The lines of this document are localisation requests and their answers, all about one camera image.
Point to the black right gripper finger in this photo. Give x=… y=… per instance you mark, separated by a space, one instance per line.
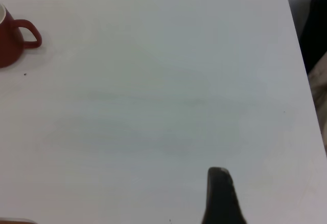
x=221 y=201

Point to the red ceramic mug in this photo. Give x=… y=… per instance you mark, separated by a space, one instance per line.
x=9 y=45

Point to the beige fabric object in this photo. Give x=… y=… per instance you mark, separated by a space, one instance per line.
x=320 y=101

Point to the black bulky object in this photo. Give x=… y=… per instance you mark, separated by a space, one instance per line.
x=316 y=29

